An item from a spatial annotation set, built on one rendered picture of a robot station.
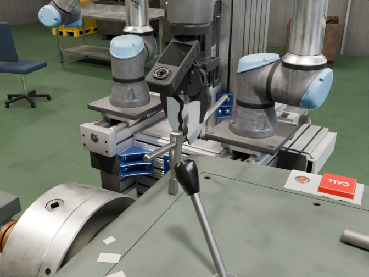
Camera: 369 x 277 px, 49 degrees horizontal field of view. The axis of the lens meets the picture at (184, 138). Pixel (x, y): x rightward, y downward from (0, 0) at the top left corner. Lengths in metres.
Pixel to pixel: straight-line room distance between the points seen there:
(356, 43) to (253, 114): 7.18
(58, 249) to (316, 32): 0.78
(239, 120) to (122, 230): 0.65
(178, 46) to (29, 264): 0.43
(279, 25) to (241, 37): 7.29
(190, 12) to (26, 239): 0.47
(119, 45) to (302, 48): 0.63
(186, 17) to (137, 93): 0.81
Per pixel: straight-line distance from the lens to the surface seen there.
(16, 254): 0.76
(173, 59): 0.64
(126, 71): 1.42
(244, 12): 1.37
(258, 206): 0.71
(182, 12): 0.65
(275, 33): 8.70
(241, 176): 0.79
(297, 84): 1.10
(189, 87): 0.68
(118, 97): 1.44
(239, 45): 1.37
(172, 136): 0.69
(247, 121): 1.19
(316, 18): 1.08
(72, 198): 0.78
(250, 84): 1.16
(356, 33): 8.29
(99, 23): 9.40
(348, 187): 0.79
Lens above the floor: 1.64
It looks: 24 degrees down
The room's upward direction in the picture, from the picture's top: straight up
